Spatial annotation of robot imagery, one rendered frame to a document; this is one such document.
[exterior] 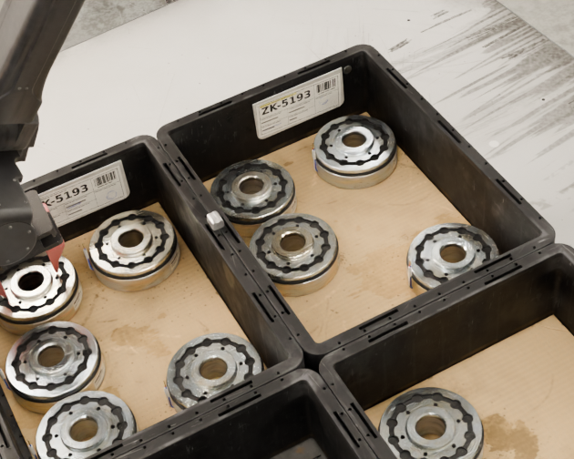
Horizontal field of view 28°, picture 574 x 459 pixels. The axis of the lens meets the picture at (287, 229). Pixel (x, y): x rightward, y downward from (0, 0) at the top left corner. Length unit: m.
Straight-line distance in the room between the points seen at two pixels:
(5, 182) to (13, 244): 0.06
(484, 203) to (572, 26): 1.74
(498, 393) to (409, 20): 0.82
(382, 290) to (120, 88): 0.68
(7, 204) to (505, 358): 0.54
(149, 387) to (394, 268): 0.31
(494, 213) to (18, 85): 0.55
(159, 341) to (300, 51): 0.69
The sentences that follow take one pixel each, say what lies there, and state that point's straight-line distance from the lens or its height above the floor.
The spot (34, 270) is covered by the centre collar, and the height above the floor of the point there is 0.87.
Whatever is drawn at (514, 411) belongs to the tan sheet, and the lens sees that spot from 1.20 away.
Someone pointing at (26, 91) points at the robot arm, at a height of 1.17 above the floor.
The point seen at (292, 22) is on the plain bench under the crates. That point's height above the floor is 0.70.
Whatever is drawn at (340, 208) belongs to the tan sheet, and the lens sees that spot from 1.38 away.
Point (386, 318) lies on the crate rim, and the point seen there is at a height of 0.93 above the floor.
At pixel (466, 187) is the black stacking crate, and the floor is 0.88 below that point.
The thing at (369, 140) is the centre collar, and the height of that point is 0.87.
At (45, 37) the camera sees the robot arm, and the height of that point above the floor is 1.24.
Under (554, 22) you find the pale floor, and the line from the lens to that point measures 3.03.
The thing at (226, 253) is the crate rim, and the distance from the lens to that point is 1.22.
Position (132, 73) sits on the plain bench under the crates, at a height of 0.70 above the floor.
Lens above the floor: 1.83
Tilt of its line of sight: 47 degrees down
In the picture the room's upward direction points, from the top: 8 degrees counter-clockwise
